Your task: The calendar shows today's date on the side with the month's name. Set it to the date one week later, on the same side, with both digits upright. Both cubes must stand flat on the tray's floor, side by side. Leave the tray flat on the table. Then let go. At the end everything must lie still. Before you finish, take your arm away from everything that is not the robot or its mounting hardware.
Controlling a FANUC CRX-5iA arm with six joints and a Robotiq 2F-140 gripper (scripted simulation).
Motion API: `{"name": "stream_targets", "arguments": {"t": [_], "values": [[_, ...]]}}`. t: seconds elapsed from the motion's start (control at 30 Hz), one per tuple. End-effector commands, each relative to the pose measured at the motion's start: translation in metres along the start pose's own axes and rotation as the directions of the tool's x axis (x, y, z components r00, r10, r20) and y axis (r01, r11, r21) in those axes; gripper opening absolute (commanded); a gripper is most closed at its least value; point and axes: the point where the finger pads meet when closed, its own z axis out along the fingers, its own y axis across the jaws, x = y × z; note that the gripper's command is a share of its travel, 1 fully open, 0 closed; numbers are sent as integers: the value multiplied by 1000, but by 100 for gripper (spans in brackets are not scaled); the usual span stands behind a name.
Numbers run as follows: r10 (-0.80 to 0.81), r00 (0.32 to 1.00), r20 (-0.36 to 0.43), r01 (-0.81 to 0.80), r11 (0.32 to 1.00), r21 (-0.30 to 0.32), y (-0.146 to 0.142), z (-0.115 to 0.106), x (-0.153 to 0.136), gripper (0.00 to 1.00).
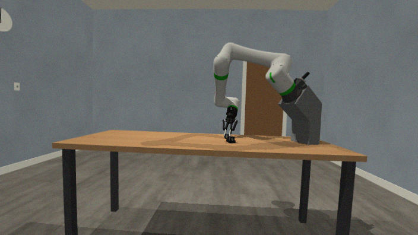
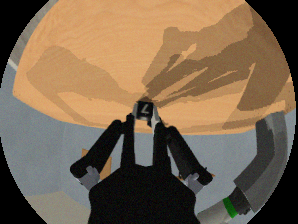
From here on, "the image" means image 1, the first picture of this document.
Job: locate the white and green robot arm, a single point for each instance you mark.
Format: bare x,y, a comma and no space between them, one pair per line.
278,75

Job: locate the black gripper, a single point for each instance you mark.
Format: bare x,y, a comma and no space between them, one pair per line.
230,119

